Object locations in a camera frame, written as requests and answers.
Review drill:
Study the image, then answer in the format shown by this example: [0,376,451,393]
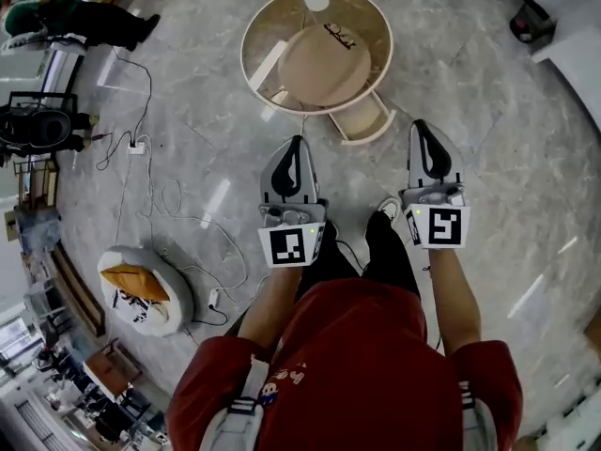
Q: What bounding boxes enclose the long black cable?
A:
[111,46,154,146]

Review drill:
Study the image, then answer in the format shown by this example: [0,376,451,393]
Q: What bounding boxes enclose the person's black trousers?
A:
[294,210,422,301]

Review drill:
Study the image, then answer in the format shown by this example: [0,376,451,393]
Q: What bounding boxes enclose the thin black tether cable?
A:
[421,262,445,352]
[333,238,367,274]

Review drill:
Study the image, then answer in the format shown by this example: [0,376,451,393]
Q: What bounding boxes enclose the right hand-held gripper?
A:
[397,118,472,252]

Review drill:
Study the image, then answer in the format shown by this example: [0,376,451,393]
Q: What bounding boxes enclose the person's left forearm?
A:
[237,263,304,350]

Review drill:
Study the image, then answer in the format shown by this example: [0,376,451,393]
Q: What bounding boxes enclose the black white striped pillow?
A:
[111,288,152,324]

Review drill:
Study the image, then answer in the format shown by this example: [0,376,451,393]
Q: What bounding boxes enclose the black equipment on stand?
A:
[0,90,96,155]

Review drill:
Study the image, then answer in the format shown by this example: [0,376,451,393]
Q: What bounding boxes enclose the small dark floor bin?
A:
[509,2,558,44]

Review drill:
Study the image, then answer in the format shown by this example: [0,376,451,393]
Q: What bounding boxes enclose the orange pillow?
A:
[99,266,167,304]

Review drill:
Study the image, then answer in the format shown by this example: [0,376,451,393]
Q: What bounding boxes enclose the brown wooden desk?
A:
[83,340,143,401]

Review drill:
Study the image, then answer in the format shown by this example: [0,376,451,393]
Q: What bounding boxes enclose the person's grey backpack strap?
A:
[456,380,500,451]
[196,358,271,451]

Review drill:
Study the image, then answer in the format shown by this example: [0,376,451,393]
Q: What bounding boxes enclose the person's right white shoe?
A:
[376,195,403,227]

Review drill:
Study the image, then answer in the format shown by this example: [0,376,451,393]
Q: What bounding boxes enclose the white round floor cushion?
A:
[96,244,195,339]

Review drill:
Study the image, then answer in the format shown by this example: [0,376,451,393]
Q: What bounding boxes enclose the small wooden shelf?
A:
[13,154,60,209]

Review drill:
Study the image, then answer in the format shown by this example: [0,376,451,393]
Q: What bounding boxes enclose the black eyeglasses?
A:
[322,22,358,51]

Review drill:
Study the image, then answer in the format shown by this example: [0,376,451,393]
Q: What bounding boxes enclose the person's red shirt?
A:
[164,276,525,451]

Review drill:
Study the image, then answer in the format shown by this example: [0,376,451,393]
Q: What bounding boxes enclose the long wooden bench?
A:
[48,241,107,338]

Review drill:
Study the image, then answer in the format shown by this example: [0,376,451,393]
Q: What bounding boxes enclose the short black cable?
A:
[90,130,135,173]

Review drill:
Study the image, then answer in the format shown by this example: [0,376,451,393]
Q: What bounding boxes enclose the person's right forearm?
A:
[427,246,484,359]

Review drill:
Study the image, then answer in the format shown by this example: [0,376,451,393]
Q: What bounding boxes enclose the looped white cable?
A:
[114,133,251,305]

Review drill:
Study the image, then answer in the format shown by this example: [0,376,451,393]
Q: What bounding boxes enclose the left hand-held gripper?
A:
[256,134,330,270]

